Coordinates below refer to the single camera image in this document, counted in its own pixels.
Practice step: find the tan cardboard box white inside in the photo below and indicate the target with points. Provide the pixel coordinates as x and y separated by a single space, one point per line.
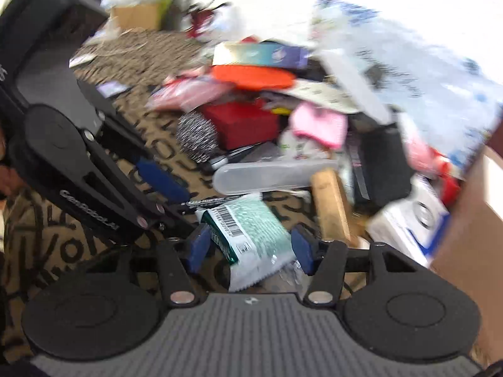
471 243

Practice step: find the clear plastic long case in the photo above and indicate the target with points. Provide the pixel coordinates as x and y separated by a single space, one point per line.
275 176

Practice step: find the letter-patterned cloth desktop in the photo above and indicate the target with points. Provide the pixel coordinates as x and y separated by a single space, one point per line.
59 235

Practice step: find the clear bag of red items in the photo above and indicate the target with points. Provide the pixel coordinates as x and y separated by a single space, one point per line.
424 157

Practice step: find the red artificial plant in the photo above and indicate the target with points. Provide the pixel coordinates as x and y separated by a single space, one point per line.
200 19

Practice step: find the person's left hand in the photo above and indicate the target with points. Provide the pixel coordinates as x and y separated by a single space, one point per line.
10 182

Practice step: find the pink plastic bag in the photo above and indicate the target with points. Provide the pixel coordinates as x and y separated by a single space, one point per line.
188 94

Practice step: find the thin black pen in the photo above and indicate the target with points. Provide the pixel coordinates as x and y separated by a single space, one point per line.
212 202

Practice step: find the orange silicone brush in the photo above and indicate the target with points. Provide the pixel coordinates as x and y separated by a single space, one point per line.
251 77

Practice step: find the small purple and white card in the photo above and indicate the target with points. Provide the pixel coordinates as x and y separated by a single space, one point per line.
112 88

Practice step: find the pink knitted cloth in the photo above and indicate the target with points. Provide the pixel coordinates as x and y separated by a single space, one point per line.
318 125

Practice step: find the silver metal scouring ball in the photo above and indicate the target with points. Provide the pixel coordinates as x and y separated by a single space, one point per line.
196 137

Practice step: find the plain brown cardboard box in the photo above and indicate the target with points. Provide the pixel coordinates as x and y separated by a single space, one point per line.
137 15

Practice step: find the white insole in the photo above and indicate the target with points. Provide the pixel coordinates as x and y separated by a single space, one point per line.
357 86

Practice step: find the gold and blue long box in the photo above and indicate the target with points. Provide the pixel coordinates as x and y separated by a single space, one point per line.
259 55

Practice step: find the floral plastic bag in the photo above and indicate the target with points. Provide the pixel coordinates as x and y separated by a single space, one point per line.
424 78

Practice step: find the black rectangular case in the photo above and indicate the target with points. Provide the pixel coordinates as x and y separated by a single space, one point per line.
383 165

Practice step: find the red box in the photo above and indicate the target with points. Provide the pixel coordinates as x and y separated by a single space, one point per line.
243 125

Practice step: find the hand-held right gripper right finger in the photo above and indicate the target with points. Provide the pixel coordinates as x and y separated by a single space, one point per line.
304 249

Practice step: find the wooden block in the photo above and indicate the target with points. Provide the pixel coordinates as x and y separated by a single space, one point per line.
332 204

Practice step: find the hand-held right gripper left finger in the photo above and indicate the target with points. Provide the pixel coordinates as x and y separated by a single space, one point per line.
198 243

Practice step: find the cream perforated insole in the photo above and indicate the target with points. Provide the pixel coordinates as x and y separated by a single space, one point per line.
326 94

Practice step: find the green and white barcode packet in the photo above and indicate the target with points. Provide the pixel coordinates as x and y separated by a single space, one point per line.
255 235

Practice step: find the black marker pen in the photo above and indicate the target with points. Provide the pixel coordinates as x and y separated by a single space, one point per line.
235 157

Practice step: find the white and blue device box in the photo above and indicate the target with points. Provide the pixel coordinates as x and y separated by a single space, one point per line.
408 224

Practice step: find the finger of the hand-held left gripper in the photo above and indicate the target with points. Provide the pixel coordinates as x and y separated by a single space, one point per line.
161 180

